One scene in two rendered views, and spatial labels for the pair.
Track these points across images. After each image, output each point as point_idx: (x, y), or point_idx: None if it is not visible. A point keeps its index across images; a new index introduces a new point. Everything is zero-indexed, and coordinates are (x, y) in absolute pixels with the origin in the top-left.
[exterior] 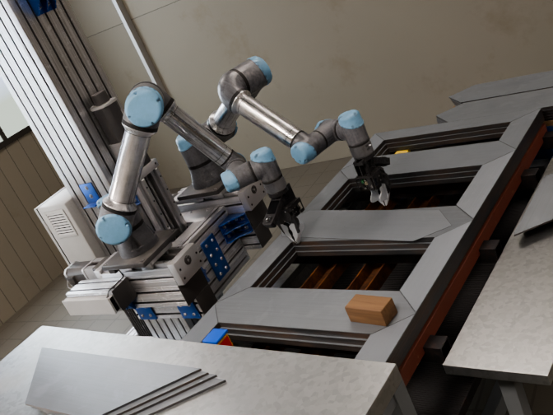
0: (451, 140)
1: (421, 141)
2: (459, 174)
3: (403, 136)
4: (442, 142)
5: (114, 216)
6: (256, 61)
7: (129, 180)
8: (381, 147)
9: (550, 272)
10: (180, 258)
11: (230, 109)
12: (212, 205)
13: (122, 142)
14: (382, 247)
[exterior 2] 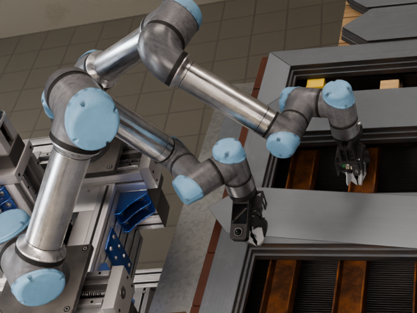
0: (383, 70)
1: (343, 69)
2: None
3: (318, 61)
4: (370, 72)
5: (46, 272)
6: (185, 4)
7: (64, 219)
8: (290, 76)
9: None
10: (117, 295)
11: (169, 82)
12: (96, 182)
13: (51, 167)
14: (385, 253)
